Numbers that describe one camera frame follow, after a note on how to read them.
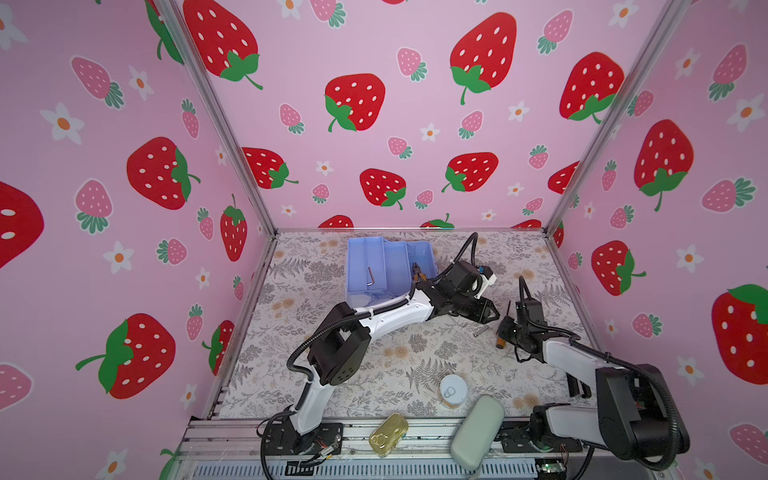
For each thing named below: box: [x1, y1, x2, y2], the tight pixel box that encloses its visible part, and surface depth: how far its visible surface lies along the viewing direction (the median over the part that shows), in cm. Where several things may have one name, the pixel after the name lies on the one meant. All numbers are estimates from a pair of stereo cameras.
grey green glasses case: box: [451, 394, 505, 471], surface depth 75 cm
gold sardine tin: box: [368, 413, 409, 458], surface depth 73 cm
